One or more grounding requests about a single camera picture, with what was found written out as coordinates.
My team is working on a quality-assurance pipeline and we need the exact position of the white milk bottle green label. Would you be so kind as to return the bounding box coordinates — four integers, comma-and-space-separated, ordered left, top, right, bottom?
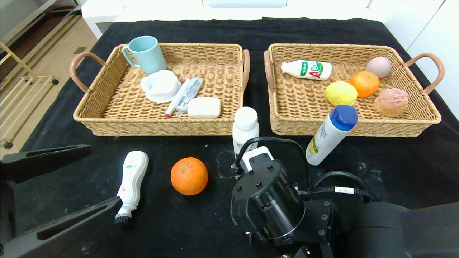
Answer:
232, 106, 260, 158

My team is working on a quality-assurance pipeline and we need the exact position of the white tube with blue cap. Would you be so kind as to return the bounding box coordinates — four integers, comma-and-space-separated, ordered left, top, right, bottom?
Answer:
306, 104, 359, 166

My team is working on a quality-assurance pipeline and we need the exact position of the yellow lemon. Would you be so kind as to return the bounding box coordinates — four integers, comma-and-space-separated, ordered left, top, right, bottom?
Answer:
325, 81, 358, 107

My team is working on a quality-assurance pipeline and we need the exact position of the wicker basket with toiletries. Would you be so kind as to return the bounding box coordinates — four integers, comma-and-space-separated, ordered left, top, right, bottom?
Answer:
69, 43, 250, 137

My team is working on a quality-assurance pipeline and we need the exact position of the wicker basket with food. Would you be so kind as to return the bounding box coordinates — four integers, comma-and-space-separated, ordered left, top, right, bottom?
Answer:
264, 43, 445, 138

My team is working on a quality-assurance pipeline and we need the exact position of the white soap bar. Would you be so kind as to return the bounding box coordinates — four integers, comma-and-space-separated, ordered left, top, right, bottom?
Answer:
187, 97, 221, 119

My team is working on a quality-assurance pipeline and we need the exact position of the white pen with pink cap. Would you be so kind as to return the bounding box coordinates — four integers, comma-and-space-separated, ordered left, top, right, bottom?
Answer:
164, 77, 191, 119

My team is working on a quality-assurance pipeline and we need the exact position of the orange with stem mark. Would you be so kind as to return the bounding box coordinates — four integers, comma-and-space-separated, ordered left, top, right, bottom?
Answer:
170, 157, 209, 196

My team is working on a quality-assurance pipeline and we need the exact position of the white round dish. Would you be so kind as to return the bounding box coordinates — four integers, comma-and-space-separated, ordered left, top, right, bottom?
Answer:
139, 69, 181, 104

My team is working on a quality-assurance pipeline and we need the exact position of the white AD drink bottle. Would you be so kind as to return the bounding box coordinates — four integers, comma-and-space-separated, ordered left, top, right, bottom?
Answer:
281, 60, 332, 81

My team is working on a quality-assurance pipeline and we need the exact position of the white shoe brush bottle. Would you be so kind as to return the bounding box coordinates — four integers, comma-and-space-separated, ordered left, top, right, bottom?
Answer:
114, 150, 149, 225

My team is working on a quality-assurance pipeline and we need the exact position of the light blue mug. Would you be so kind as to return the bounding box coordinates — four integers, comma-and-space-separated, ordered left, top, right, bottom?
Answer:
122, 35, 167, 75

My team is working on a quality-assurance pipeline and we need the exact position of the white low table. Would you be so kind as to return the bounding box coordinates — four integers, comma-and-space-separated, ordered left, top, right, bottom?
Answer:
82, 0, 388, 40

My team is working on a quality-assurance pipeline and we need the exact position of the orange with smooth skin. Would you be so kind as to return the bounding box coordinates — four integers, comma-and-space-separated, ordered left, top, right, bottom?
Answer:
349, 71, 380, 99

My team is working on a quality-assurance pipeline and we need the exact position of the pale pink egg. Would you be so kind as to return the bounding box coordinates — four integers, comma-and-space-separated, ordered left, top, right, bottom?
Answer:
365, 56, 392, 79

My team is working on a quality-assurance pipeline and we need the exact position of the brown bread roll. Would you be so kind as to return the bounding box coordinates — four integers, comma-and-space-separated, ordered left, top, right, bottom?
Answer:
373, 88, 409, 118

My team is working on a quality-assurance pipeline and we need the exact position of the light wooden rolling rack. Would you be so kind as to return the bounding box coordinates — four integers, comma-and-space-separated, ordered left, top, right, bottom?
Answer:
0, 41, 60, 150

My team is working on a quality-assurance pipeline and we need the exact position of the smooth black camera cable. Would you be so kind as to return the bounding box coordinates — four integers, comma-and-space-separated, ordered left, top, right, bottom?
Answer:
234, 136, 311, 190

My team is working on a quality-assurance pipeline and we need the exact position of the braided black cable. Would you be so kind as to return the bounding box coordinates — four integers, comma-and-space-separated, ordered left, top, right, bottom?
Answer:
298, 171, 377, 203

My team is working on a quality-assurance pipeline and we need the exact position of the grey metal shelf frame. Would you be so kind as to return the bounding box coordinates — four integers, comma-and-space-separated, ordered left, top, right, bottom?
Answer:
0, 0, 84, 47

